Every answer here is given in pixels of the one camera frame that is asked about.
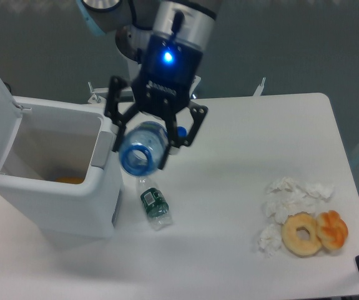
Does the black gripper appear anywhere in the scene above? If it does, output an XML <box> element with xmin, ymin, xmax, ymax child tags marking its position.
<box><xmin>104</xmin><ymin>35</ymin><xmax>208</xmax><ymax>170</ymax></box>

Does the blue plastic bottle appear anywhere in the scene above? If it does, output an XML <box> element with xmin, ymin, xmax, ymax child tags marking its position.
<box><xmin>119</xmin><ymin>121</ymin><xmax>169</xmax><ymax>177</ymax></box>

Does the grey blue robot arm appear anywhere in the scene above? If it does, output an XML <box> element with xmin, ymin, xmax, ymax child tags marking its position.
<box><xmin>77</xmin><ymin>1</ymin><xmax>222</xmax><ymax>169</ymax></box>

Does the clear green label bottle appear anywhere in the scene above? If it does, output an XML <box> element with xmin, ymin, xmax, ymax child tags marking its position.
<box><xmin>136</xmin><ymin>176</ymin><xmax>172</xmax><ymax>231</ymax></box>

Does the orange object in trash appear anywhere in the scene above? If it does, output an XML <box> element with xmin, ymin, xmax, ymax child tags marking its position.
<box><xmin>55</xmin><ymin>177</ymin><xmax>84</xmax><ymax>184</ymax></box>

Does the white trash can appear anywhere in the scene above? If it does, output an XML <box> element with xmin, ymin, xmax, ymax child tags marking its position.
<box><xmin>0</xmin><ymin>97</ymin><xmax>123</xmax><ymax>238</ymax></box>

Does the large crumpled white tissue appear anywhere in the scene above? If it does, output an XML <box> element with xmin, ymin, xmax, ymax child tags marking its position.
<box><xmin>263</xmin><ymin>177</ymin><xmax>335</xmax><ymax>224</ymax></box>

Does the small crumpled white tissue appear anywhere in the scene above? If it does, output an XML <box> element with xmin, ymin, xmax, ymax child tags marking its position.
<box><xmin>258</xmin><ymin>224</ymin><xmax>282</xmax><ymax>258</ymax></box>

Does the twisted orange bread bun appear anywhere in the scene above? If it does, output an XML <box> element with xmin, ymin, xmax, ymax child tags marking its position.
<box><xmin>316</xmin><ymin>210</ymin><xmax>348</xmax><ymax>251</ymax></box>

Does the ring donut bread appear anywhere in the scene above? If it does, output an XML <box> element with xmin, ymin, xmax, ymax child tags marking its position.
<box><xmin>281</xmin><ymin>213</ymin><xmax>322</xmax><ymax>257</ymax></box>

